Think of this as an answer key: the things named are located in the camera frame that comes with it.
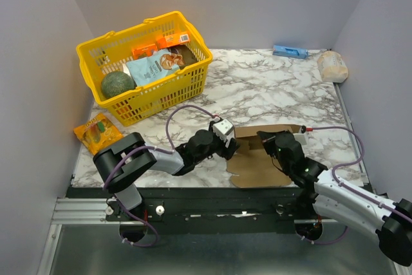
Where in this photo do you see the blue flat box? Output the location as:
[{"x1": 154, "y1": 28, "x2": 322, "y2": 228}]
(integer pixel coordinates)
[{"x1": 272, "y1": 45, "x2": 308, "y2": 59}]

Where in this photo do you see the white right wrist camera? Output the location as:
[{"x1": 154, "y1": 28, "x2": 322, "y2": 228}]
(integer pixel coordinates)
[{"x1": 290, "y1": 124, "x2": 308, "y2": 146}]

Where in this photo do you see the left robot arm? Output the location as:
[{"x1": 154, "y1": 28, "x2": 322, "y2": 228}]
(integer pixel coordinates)
[{"x1": 93, "y1": 119, "x2": 239, "y2": 220}]

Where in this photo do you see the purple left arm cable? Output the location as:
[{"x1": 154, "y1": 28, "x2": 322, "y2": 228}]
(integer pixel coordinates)
[{"x1": 102, "y1": 104, "x2": 221, "y2": 247}]

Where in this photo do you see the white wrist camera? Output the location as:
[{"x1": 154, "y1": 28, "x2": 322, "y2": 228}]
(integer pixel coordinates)
[
  {"x1": 290, "y1": 124, "x2": 308, "y2": 146},
  {"x1": 212, "y1": 119, "x2": 235, "y2": 148}
]

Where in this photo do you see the yellow plastic shopping basket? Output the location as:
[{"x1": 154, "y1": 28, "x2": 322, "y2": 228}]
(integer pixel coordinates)
[{"x1": 76, "y1": 11, "x2": 212, "y2": 126}]

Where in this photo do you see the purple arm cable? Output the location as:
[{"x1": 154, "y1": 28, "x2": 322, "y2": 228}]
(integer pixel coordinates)
[
  {"x1": 102, "y1": 104, "x2": 221, "y2": 247},
  {"x1": 301, "y1": 126, "x2": 412, "y2": 245}
]

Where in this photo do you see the white bagged bread loaf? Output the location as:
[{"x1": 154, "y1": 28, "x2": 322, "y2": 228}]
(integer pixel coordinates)
[{"x1": 317, "y1": 51, "x2": 349, "y2": 83}]

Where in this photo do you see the light blue cassava chips bag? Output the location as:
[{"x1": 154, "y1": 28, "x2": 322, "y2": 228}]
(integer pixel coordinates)
[{"x1": 126, "y1": 48, "x2": 186, "y2": 86}]

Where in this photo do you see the green melon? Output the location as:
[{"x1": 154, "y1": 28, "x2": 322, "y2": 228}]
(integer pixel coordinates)
[{"x1": 100, "y1": 71, "x2": 135, "y2": 99}]

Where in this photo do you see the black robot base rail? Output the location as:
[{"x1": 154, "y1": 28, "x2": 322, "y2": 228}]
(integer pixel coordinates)
[{"x1": 66, "y1": 186, "x2": 387, "y2": 236}]

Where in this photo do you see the orange gummy candy bag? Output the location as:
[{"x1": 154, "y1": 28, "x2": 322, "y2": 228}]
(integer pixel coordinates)
[{"x1": 73, "y1": 113, "x2": 124, "y2": 155}]

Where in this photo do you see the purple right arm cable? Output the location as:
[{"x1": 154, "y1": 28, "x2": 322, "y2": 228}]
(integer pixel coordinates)
[{"x1": 301, "y1": 126, "x2": 412, "y2": 245}]

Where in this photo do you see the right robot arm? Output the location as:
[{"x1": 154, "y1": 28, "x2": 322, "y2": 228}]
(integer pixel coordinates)
[{"x1": 257, "y1": 131, "x2": 411, "y2": 267}]

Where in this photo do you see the orange scrub mommy box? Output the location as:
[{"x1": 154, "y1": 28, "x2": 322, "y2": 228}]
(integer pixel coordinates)
[{"x1": 132, "y1": 44, "x2": 158, "y2": 60}]

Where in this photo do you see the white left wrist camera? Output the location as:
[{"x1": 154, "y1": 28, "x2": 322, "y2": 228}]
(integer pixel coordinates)
[{"x1": 212, "y1": 119, "x2": 235, "y2": 148}]

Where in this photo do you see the brown cardboard box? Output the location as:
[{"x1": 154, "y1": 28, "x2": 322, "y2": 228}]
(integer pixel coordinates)
[{"x1": 227, "y1": 124, "x2": 300, "y2": 189}]

